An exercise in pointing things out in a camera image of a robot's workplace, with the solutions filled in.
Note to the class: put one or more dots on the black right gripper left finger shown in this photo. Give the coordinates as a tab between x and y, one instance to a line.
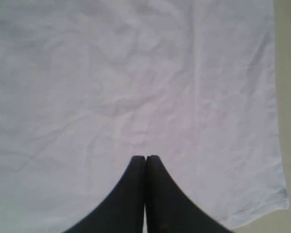
122	211

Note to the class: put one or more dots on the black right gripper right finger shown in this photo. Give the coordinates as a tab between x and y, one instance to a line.
168	209

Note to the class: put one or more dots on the white t-shirt red Chinese patch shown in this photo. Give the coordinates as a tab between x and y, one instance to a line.
86	84

